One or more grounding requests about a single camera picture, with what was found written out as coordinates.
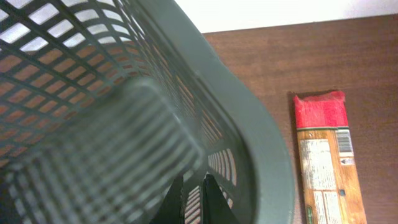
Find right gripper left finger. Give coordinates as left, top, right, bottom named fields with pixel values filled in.
left=150, top=175, right=184, bottom=224

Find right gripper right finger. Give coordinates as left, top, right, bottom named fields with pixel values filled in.
left=203, top=174, right=239, bottom=224

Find grey plastic lattice basket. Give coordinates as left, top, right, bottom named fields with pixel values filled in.
left=1, top=0, right=295, bottom=223

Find orange pasta packet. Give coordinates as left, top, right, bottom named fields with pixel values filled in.
left=294, top=91, right=367, bottom=224

